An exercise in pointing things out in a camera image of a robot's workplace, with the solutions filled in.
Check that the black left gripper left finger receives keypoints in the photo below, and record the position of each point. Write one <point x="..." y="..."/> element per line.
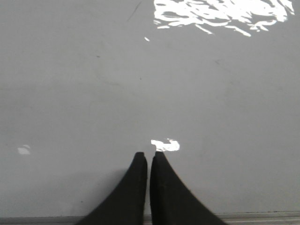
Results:
<point x="125" y="204"/>

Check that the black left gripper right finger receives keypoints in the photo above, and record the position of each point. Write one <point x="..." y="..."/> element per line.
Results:
<point x="171" y="202"/>

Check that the white whiteboard with aluminium frame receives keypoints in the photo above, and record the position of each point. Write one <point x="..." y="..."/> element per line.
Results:
<point x="85" y="84"/>

